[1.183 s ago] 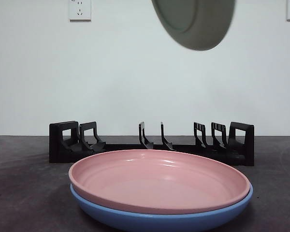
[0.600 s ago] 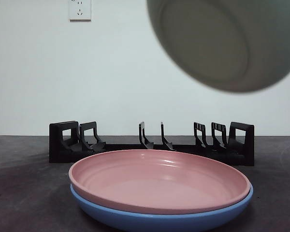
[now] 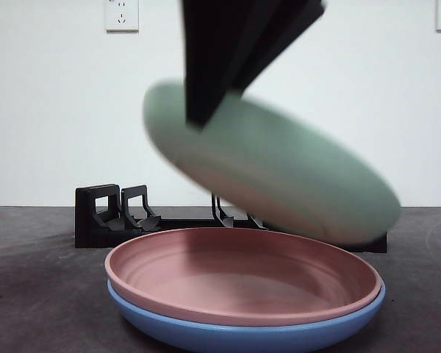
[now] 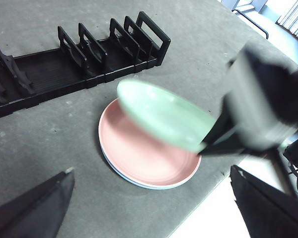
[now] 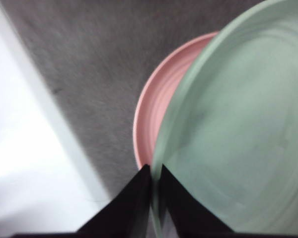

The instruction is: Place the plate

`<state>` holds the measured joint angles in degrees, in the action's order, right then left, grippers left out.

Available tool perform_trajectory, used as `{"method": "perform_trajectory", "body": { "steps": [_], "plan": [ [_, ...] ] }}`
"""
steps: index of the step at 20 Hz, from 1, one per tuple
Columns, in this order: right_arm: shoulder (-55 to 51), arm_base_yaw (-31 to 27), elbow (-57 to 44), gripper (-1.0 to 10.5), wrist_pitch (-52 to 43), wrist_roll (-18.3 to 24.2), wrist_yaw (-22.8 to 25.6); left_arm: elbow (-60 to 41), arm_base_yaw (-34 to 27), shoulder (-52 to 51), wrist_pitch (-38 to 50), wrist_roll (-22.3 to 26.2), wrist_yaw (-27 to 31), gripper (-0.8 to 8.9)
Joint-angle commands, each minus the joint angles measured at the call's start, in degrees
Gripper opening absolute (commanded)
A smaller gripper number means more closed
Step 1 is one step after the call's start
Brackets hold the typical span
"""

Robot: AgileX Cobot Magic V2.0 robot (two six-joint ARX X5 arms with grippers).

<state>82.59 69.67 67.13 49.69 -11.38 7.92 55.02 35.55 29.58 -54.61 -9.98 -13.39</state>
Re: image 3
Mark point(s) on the pale green round plate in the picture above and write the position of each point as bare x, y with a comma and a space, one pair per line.
279, 158

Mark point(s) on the pink round plate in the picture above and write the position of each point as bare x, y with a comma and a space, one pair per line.
242, 268

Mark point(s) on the blue round plate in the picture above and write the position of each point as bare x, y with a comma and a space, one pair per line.
206, 334

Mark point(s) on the black plastic plate rack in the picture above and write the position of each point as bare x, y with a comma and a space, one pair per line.
84, 220

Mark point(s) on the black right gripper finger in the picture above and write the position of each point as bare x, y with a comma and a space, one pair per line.
283, 29
209, 55

